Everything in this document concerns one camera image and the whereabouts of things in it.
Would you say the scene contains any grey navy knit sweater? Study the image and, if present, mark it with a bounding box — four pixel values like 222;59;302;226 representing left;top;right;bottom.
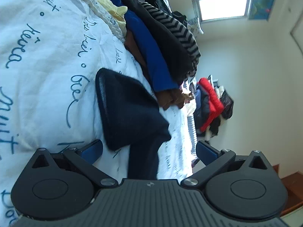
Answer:
95;68;171;180

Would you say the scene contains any black bag on pile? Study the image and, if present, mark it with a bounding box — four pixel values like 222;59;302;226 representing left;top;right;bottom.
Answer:
220;90;234;120

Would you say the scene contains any navy puffer jacket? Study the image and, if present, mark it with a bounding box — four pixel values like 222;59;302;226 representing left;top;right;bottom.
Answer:
194;84;210;129

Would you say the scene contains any red puffer jacket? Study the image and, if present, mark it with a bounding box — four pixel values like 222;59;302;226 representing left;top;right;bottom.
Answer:
198;78;224;132

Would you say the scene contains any blue garment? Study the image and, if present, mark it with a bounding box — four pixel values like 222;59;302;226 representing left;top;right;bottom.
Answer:
124;9;179;92

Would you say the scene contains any black white striped garment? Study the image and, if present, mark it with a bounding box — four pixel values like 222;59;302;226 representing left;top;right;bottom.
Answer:
121;0;201;82

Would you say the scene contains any white script-print bed cover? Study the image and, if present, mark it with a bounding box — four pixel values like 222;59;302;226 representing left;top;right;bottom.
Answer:
0;0;198;226

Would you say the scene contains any floral pillow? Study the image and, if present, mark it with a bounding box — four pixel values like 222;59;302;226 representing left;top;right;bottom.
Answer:
187;17;204;37

